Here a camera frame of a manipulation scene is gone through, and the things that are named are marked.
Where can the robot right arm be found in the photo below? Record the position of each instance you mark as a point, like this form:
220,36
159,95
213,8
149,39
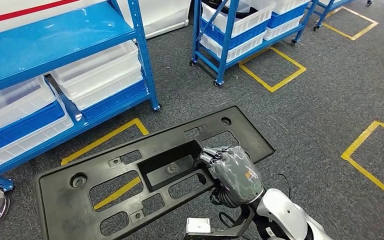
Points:
284,212

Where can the blue metal shelf rack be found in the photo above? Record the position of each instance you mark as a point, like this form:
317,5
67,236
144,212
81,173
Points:
223,56
46,39
324,14

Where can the black item in bin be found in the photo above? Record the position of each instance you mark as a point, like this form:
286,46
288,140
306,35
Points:
238,11

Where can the translucent white plastic bin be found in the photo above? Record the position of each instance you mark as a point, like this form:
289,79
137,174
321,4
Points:
13,99

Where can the white panel red stripe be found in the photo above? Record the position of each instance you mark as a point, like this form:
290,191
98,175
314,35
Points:
165,16

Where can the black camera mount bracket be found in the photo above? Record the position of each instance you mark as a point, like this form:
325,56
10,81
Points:
231,230

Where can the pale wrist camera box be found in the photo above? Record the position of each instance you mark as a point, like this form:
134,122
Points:
198,226

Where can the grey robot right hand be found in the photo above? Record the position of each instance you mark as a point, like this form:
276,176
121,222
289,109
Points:
238,175

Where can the black plastic panel part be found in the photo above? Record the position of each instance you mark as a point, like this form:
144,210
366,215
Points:
56,212

